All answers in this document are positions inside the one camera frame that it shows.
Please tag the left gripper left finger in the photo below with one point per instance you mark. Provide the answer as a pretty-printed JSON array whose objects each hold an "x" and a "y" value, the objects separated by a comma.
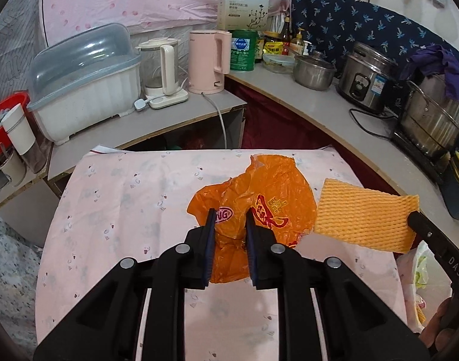
[{"x": 210, "y": 241}]

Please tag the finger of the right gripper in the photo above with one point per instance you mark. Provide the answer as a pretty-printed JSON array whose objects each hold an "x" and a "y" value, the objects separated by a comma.
[{"x": 423, "y": 227}]

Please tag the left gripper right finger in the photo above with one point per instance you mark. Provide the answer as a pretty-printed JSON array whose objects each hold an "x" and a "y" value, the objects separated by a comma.
[{"x": 252, "y": 247}]

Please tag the orange plastic bag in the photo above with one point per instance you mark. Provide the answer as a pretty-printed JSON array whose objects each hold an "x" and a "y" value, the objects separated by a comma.
[{"x": 274, "y": 191}]

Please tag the green yellow snack bag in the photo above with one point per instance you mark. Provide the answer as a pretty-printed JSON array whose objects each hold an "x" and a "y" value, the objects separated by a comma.
[{"x": 421, "y": 272}]

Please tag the trash bin with white liner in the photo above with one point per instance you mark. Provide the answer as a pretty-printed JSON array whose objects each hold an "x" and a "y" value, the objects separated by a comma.
[{"x": 422, "y": 303}]

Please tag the person's right hand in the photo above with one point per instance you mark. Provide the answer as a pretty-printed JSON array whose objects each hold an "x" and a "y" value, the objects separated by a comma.
[{"x": 434, "y": 334}]

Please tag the dark blue yellow basins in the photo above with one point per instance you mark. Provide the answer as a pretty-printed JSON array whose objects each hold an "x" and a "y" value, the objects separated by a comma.
[{"x": 450, "y": 187}]

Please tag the black induction cooker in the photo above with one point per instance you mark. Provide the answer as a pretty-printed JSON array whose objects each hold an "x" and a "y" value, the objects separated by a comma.
[{"x": 432, "y": 168}]

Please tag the pink floral tablecloth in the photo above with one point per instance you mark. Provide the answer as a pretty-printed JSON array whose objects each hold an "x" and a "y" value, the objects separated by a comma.
[{"x": 124, "y": 204}]

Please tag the large steel steamer pot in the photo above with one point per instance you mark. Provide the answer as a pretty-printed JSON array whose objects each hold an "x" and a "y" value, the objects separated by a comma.
[{"x": 431, "y": 118}]

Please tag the white power plug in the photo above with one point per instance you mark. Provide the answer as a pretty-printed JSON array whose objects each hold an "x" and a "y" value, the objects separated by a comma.
[{"x": 140, "y": 104}]

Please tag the silver rice cooker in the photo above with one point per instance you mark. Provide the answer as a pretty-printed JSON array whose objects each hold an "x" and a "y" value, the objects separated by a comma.
[{"x": 364, "y": 76}]

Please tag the purple cloth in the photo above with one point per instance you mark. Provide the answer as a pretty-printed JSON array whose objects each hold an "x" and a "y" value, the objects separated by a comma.
[{"x": 434, "y": 60}]

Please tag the small steel pot with lid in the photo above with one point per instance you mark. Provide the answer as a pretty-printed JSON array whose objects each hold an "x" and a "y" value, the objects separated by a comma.
[{"x": 313, "y": 71}]

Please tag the white glass electric kettle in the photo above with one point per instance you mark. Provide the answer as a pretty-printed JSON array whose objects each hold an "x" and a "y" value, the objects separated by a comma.
[{"x": 159, "y": 73}]

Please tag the pink electric kettle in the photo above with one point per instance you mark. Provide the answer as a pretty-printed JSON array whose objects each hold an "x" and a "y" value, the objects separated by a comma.
[{"x": 208, "y": 60}]

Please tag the yellow label jar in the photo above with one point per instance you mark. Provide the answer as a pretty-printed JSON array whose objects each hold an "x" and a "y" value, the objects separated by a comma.
[{"x": 273, "y": 43}]

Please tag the green tin can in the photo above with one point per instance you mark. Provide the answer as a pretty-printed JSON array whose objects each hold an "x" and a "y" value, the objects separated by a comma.
[{"x": 243, "y": 50}]

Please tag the dark sauce bottle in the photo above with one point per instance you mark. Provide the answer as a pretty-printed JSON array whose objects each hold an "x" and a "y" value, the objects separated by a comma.
[{"x": 285, "y": 35}]

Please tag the white dish rack with lid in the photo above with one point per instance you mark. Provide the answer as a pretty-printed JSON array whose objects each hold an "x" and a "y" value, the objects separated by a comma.
[{"x": 84, "y": 80}]

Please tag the blue patterned cloth backsplash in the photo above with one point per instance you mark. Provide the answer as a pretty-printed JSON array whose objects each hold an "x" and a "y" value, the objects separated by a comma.
[{"x": 332, "y": 27}]

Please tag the beige cardboard box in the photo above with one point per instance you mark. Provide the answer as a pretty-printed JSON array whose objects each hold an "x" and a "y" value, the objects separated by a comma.
[{"x": 242, "y": 14}]

